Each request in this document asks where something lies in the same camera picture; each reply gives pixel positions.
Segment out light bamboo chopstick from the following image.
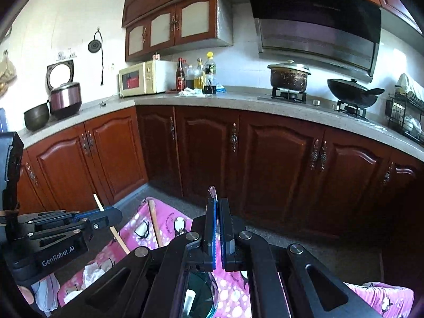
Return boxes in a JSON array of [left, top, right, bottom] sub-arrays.
[[93, 193, 130, 255]]

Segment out metal spoon patterned handle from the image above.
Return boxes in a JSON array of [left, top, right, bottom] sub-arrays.
[[208, 185, 218, 206]]

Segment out lower wooden kitchen cabinets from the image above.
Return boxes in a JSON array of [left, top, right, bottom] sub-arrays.
[[18, 105, 423, 240]]

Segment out person's left hand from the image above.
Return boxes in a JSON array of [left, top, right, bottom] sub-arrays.
[[17, 286, 34, 305]]

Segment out pink penguin blanket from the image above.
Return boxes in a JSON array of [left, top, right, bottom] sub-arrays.
[[31, 196, 416, 318]]

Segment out brown wooden chopstick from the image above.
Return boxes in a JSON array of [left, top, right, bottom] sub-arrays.
[[147, 199, 163, 248]]

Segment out white tissue paper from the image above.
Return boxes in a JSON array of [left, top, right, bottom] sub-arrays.
[[32, 262, 106, 315]]

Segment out floral utensil holder cup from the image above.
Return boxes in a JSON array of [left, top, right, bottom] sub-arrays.
[[187, 272, 218, 318]]

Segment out white ceramic soup spoon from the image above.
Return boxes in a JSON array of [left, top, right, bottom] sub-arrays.
[[183, 289, 196, 317]]

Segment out dark inner cooker pot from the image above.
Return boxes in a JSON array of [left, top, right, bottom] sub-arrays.
[[24, 103, 50, 131]]

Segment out open rice cooker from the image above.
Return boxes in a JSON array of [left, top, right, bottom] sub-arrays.
[[46, 60, 82, 120]]

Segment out yellow cap oil bottle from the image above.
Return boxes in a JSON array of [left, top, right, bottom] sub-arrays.
[[203, 51, 217, 94]]

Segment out dark soy sauce bottle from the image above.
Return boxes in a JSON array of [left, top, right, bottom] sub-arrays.
[[175, 58, 186, 91]]

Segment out cream microwave oven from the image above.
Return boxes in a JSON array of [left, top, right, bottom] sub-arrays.
[[118, 60, 178, 98]]

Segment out gas stove burner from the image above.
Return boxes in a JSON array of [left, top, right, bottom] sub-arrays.
[[259, 88, 367, 121]]

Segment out grey stone countertop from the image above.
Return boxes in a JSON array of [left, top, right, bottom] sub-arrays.
[[18, 92, 423, 161]]

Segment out brown lidded stew pot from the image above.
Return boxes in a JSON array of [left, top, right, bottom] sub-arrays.
[[267, 60, 311, 93]]

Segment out black wok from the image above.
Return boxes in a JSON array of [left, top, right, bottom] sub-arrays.
[[327, 79, 385, 108]]

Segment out black dish drying rack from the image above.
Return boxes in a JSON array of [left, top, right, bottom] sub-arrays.
[[385, 73, 424, 146]]

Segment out black range hood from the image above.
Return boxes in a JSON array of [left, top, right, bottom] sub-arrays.
[[249, 0, 382, 83]]

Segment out black hanging cable plug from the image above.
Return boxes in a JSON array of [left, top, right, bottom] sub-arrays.
[[87, 27, 104, 85]]

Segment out upper wooden wall cabinet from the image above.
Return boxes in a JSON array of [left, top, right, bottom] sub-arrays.
[[122, 0, 233, 62]]

